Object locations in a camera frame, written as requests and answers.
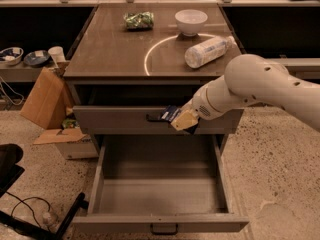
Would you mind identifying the green snack bag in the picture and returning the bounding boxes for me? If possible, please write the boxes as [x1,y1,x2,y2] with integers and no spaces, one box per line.
[124,11,154,30]

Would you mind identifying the grey open bottom drawer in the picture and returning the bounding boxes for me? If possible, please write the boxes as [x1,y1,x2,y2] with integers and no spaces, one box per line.
[73,135,249,235]

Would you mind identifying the green snack packet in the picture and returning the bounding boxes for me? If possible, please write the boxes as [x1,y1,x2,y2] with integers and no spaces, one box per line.
[62,118,79,129]

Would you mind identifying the grey middle drawer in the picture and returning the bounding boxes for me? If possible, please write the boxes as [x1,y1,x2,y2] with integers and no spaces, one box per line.
[73,105,243,135]

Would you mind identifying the white cable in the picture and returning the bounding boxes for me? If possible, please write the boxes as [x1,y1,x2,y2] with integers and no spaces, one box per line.
[0,75,26,107]

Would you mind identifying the dark blue rxbar wrapper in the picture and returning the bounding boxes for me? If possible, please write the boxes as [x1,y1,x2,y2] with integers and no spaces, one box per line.
[160,105,181,123]

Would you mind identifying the dark blue plate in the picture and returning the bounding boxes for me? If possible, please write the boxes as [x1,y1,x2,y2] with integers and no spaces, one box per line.
[23,50,50,67]

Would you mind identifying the black chair base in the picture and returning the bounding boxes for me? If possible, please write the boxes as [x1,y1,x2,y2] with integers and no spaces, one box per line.
[0,143,90,240]

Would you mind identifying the black cable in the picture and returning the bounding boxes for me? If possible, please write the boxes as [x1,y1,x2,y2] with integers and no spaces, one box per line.
[5,191,54,232]

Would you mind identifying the brown cardboard box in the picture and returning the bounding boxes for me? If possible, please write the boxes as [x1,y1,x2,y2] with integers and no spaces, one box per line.
[20,67,74,129]

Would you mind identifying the blue patterned bowl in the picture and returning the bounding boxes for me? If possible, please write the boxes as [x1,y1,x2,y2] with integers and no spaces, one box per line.
[0,47,24,66]

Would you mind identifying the clear plastic water bottle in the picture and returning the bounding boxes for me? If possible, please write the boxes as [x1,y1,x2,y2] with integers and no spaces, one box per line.
[185,36,236,69]

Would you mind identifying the white bowl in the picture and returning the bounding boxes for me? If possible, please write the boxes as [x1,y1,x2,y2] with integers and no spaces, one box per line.
[175,9,208,36]

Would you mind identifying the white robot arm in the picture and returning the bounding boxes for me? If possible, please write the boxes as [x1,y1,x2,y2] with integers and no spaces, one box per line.
[171,54,320,131]

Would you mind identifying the white cardboard box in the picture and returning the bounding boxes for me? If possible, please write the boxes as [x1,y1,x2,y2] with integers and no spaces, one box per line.
[33,128,98,159]

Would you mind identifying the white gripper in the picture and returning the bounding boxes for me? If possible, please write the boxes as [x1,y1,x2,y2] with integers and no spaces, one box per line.
[171,76,256,131]

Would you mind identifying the grey drawer cabinet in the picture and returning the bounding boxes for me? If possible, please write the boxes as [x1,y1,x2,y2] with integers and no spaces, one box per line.
[63,2,254,142]

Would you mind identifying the white paper cup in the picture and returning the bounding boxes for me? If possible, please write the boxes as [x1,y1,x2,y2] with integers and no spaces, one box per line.
[48,46,66,63]

